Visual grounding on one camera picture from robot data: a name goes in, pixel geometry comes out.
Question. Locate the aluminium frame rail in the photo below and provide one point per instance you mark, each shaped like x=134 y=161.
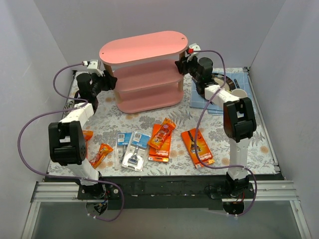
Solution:
x=274 y=190

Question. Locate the black handled knife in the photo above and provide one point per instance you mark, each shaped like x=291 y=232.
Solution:
x=236 y=83

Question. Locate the pale yellow mug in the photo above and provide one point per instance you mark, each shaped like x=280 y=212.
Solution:
x=239 y=93

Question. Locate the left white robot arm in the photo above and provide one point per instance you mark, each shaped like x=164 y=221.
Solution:
x=67 y=145

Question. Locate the floral tablecloth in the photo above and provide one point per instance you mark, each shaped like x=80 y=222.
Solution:
x=108 y=121

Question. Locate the blue checked placemat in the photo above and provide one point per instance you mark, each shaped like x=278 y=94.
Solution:
x=196 y=101

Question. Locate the orange Bic razor bag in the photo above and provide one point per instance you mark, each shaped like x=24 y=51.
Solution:
x=87 y=135
x=162 y=134
x=104 y=150

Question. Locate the blue card razor pack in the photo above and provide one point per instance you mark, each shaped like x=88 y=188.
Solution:
x=122 y=141

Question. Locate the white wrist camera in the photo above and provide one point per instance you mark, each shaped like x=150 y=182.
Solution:
x=193 y=49
x=93 y=67

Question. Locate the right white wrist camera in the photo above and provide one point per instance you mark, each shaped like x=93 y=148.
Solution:
x=193 y=49

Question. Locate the large orange Gillette Fusion5 box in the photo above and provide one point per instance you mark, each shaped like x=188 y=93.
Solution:
x=197 y=142

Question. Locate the pink three-tier shelf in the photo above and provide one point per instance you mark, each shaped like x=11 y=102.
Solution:
x=147 y=76

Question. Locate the small orange Gillette Fusion box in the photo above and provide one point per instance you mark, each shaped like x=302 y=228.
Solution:
x=162 y=154

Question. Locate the clear blister razor pack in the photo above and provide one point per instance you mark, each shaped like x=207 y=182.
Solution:
x=136 y=152

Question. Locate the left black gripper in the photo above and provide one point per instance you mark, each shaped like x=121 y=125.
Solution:
x=106 y=81

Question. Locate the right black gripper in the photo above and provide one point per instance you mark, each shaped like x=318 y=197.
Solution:
x=183 y=65

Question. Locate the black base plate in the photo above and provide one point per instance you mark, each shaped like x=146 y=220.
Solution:
x=151 y=192

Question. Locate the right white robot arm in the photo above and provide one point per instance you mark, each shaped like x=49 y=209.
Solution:
x=238 y=119

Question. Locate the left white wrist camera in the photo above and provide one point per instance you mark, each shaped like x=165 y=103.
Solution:
x=93 y=67

